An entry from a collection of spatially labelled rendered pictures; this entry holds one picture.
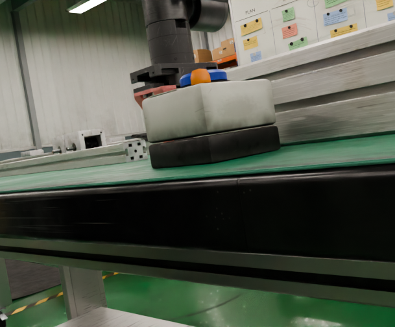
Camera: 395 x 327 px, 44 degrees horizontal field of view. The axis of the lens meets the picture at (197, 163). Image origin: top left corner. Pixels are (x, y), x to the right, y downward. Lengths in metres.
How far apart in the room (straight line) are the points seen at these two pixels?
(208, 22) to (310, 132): 0.30
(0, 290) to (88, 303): 0.87
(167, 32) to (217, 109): 0.28
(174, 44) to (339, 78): 0.26
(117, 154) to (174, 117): 0.39
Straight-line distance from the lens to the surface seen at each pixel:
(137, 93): 0.64
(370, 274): 0.34
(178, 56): 0.63
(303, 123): 0.45
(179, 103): 0.38
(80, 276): 1.92
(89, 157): 0.85
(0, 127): 12.56
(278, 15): 4.01
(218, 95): 0.37
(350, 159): 0.23
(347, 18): 3.72
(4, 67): 12.90
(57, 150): 1.67
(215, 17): 0.70
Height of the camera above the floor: 0.80
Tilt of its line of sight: 3 degrees down
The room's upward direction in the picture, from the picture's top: 9 degrees counter-clockwise
